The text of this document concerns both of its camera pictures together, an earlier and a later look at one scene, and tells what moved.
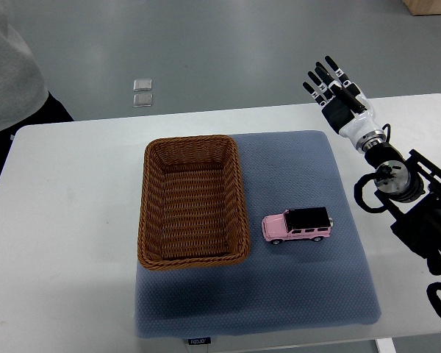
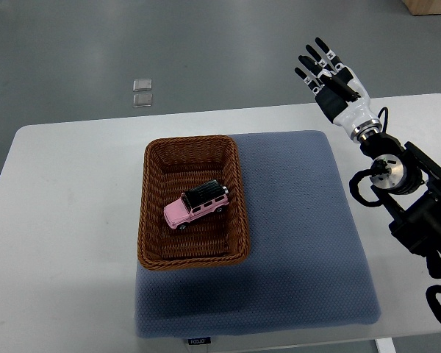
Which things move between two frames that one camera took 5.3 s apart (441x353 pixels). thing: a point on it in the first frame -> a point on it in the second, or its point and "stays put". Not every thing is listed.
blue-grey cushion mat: (281, 286) stays put
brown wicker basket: (192, 209) stays put
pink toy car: (300, 223) -> (208, 197)
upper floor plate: (142, 84) stays put
